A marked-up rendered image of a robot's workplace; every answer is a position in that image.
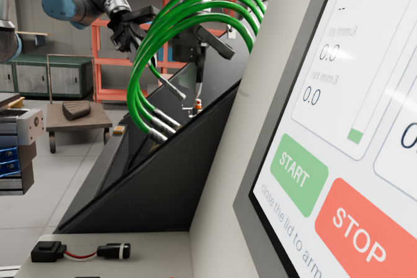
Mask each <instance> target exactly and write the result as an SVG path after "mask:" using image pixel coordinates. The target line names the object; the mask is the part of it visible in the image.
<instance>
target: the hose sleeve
mask: <svg viewBox="0 0 417 278"><path fill-rule="evenodd" d="M159 81H160V82H161V83H162V84H163V85H165V86H166V87H167V88H168V89H169V90H170V91H171V92H172V93H173V94H174V95H175V96H177V97H179V96H180V95H181V94H182V92H181V91H179V90H178V89H177V88H176V87H175V86H173V85H172V84H171V83H170V82H169V81H168V80H167V79H166V78H165V77H163V76H161V77H160V78H159Z"/></svg>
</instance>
